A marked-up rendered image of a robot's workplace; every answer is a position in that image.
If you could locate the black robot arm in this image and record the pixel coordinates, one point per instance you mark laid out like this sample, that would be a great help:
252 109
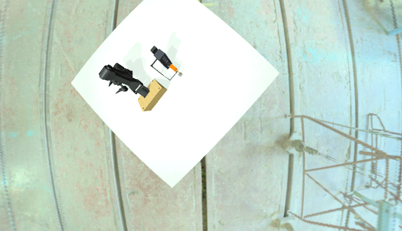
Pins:
120 75

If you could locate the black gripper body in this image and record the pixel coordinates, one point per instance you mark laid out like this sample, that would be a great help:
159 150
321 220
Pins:
124 88

